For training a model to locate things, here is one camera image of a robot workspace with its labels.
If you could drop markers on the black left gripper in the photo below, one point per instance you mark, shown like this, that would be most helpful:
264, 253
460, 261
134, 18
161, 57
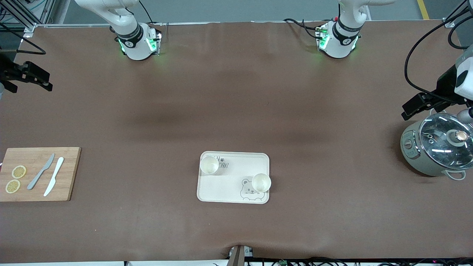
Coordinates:
445, 86

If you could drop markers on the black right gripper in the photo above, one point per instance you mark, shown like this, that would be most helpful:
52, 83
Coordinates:
8, 71

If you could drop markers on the white paper cup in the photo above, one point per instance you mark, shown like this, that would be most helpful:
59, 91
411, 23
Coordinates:
261, 183
209, 165

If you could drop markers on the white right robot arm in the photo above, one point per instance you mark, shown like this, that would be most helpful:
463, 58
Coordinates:
135, 44

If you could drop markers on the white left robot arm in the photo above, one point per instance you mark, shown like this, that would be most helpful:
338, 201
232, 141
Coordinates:
338, 42

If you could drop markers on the cream bear print tray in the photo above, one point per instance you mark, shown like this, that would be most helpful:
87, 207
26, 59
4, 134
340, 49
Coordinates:
229, 184

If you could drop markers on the glass pot lid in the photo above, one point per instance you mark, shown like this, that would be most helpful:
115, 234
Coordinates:
443, 140

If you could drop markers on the grey-green electric cooking pot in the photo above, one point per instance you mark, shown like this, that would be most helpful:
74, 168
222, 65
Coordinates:
414, 155

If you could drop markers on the lemon slice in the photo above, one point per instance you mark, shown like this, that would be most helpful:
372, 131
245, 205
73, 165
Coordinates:
12, 186
19, 171

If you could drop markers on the grey plastic knife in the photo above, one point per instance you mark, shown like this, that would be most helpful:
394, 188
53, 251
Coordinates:
40, 173

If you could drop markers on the white plastic knife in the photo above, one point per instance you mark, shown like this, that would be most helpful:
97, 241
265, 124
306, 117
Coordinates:
53, 177

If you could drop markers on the wooden cutting board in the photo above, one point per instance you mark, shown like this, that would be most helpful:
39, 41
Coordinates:
66, 173

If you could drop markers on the aluminium frame profile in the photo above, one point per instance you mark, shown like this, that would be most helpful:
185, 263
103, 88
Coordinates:
22, 16

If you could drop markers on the aluminium frame corner bracket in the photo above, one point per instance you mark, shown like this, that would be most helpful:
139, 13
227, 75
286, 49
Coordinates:
449, 22

